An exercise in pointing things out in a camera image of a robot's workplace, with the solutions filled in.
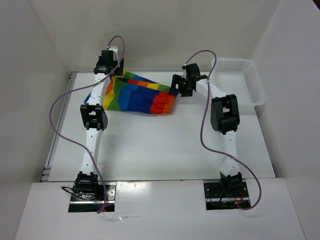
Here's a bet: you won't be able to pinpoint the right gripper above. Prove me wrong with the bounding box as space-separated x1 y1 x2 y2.
168 74 193 97

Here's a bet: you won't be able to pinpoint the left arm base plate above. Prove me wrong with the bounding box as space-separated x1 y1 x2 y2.
62 182 117 213

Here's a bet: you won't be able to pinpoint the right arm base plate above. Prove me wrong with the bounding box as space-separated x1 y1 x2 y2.
203 180 251 211

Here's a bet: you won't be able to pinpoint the white plastic basket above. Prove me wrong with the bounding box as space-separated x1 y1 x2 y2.
210 58 266 107

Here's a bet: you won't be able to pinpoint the rainbow striped shorts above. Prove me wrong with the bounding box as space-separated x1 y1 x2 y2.
80 71 178 117

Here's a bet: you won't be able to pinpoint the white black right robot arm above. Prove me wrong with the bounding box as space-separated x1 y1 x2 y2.
169 63 243 197

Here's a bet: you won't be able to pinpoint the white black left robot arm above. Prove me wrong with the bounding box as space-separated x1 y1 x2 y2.
74 46 124 200

